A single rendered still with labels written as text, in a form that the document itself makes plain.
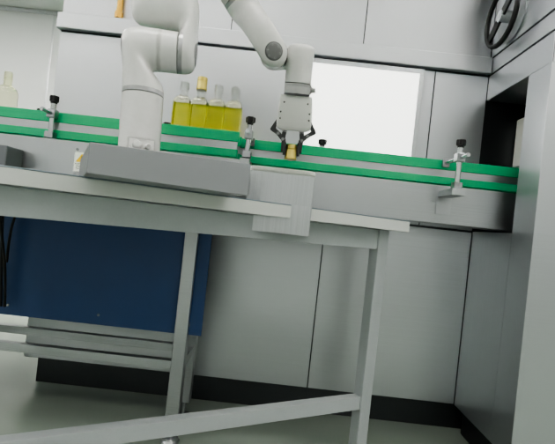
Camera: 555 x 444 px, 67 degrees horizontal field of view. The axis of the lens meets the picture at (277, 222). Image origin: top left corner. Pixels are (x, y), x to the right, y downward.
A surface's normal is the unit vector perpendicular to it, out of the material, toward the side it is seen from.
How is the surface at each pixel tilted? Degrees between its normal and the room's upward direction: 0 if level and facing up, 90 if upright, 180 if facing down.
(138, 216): 90
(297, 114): 107
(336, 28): 90
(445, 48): 90
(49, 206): 90
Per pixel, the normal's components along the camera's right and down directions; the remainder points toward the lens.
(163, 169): 0.47, 0.04
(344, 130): 0.00, 0.00
